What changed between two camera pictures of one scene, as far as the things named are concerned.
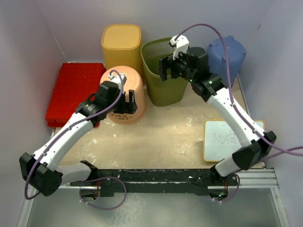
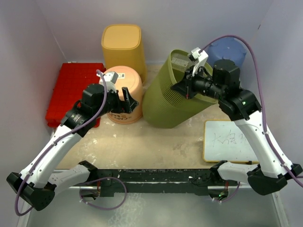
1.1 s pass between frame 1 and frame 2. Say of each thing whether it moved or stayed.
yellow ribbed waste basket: stayed
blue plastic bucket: stayed
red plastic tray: stayed
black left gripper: stayed
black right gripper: moved
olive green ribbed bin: moved
